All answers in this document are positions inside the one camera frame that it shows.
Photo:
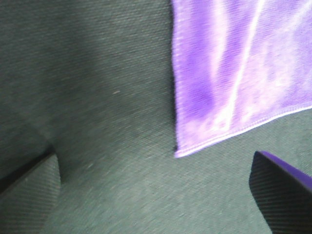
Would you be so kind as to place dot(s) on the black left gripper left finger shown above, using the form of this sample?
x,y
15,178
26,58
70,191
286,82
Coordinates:
x,y
29,194

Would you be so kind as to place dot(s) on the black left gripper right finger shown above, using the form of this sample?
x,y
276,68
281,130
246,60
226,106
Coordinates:
x,y
282,193

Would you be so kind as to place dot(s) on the purple microfiber towel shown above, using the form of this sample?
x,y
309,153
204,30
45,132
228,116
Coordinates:
x,y
238,64

